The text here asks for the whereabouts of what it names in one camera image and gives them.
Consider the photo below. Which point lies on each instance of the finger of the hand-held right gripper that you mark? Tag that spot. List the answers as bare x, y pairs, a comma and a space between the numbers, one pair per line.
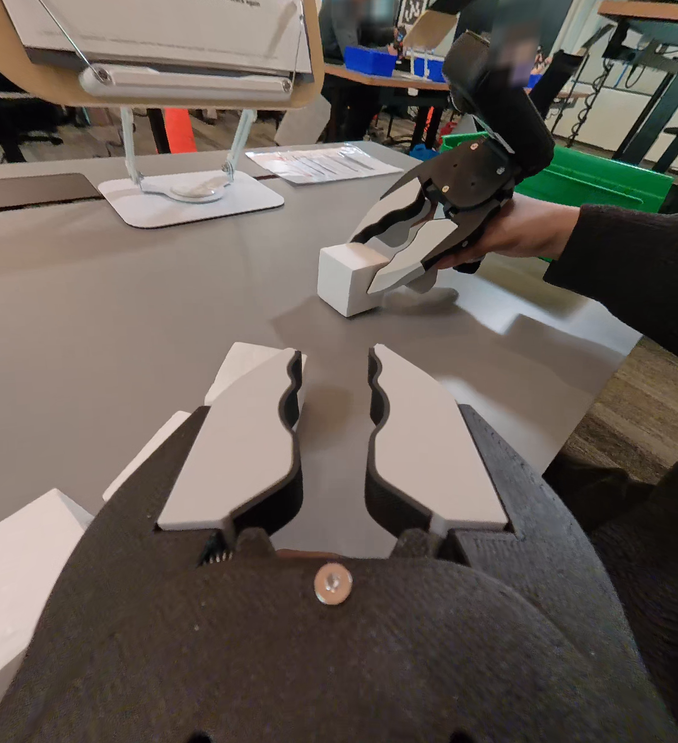
394, 223
420, 252

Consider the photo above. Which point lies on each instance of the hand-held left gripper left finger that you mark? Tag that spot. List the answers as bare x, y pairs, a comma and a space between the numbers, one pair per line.
240, 453

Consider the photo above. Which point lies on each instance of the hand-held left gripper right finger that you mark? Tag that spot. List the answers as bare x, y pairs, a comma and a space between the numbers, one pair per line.
431, 453

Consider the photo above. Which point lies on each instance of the person's right forearm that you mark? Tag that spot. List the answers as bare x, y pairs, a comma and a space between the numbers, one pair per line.
634, 273

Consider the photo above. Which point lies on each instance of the grey desk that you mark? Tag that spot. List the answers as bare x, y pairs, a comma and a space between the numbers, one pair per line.
141, 302

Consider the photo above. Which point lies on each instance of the person's right hand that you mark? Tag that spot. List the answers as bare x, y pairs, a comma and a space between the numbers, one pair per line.
530, 229

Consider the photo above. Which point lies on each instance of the laminated paper sheet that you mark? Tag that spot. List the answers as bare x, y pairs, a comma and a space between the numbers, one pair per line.
321, 165

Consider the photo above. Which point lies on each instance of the green plastic bin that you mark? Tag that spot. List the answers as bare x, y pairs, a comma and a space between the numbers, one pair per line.
594, 180

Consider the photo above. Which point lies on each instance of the wooden document stand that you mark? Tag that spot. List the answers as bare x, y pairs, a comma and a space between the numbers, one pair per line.
426, 32
37, 93

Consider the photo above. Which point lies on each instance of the blue plastic bin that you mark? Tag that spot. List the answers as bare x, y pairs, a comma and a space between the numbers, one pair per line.
368, 61

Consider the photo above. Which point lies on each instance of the black-legged wooden table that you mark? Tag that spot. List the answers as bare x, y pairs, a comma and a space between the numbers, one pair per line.
675, 75

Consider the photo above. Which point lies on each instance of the orange traffic cone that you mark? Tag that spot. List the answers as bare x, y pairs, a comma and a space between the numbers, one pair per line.
179, 130

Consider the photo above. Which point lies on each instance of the person's dark clothed legs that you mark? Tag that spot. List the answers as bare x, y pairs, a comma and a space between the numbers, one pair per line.
652, 551

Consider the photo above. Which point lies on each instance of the printed instruction sheet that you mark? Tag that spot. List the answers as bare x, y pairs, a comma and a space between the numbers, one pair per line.
170, 35

